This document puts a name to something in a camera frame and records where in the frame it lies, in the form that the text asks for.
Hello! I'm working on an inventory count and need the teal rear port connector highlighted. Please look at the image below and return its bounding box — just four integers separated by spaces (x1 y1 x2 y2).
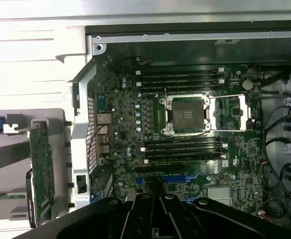
97 92 108 113

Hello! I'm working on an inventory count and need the green motherboard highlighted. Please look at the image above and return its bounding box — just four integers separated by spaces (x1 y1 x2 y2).
93 57 264 217

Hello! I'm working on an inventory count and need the blue expansion slot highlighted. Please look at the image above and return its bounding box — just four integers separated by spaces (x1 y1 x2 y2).
136 175 188 186

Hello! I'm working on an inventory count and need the silver socket cover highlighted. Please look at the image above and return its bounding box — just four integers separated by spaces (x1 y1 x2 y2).
208 94 252 131

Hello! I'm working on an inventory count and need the thin socket locking lever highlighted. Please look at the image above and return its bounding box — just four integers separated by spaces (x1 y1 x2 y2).
164 87 170 136

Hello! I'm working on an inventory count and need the long black expansion slot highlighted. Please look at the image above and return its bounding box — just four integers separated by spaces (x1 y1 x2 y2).
134 164 186 174

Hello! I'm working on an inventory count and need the thin red black wire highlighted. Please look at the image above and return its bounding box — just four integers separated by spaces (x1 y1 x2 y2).
87 124 109 160

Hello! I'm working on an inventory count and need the black open PC case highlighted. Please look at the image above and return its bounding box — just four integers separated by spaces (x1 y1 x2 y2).
67 19 291 225

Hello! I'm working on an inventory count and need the green RAM stick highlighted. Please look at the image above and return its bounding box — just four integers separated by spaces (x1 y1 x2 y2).
0 193 26 200

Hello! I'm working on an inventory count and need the grey parts rack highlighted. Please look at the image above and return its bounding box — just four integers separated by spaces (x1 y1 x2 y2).
0 108 73 225

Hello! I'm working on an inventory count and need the silver finned chipset heatsink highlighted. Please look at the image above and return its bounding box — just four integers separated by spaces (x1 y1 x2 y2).
207 186 231 207

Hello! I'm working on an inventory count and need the CPU socket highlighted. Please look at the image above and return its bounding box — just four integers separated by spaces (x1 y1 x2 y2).
160 96 210 136

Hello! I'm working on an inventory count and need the silver coin battery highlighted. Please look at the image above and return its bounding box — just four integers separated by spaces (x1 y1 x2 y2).
242 79 254 91

